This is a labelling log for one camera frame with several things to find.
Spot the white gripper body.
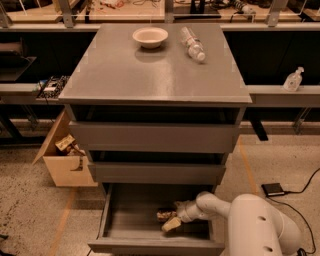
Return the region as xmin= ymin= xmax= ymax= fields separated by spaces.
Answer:
xmin=175 ymin=200 xmax=202 ymax=223

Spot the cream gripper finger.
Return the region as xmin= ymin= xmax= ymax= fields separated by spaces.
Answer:
xmin=162 ymin=217 xmax=181 ymax=232

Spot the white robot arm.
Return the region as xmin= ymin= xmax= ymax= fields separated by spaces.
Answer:
xmin=162 ymin=191 xmax=302 ymax=256

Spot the grey bottom drawer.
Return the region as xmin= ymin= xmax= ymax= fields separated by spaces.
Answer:
xmin=88 ymin=183 xmax=225 ymax=256

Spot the grey drawer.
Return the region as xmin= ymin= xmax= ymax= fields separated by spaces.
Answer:
xmin=88 ymin=162 xmax=225 ymax=185
xmin=69 ymin=121 xmax=239 ymax=153
xmin=88 ymin=183 xmax=225 ymax=256

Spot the grey middle drawer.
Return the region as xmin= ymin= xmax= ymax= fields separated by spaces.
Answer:
xmin=88 ymin=162 xmax=225 ymax=185

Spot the grey drawer cabinet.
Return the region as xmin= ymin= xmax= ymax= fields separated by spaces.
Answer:
xmin=58 ymin=23 xmax=253 ymax=188

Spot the grey top drawer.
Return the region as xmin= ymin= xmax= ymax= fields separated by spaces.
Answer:
xmin=69 ymin=121 xmax=239 ymax=153

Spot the black foot pedal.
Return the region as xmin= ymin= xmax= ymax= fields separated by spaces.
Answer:
xmin=261 ymin=183 xmax=285 ymax=197

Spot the cardboard box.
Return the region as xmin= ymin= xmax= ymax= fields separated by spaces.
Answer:
xmin=33 ymin=110 xmax=97 ymax=187

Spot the snack package in box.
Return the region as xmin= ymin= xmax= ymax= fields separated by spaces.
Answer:
xmin=55 ymin=134 xmax=75 ymax=151

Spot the clear plastic water bottle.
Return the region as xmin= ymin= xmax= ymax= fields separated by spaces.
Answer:
xmin=180 ymin=27 xmax=206 ymax=62

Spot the white paper bowl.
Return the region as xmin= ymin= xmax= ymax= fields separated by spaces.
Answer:
xmin=132 ymin=27 xmax=168 ymax=49

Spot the black white notebook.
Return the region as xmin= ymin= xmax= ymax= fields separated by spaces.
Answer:
xmin=37 ymin=75 xmax=69 ymax=99

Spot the black pedal cable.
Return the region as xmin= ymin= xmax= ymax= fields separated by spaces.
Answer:
xmin=266 ymin=167 xmax=320 ymax=256

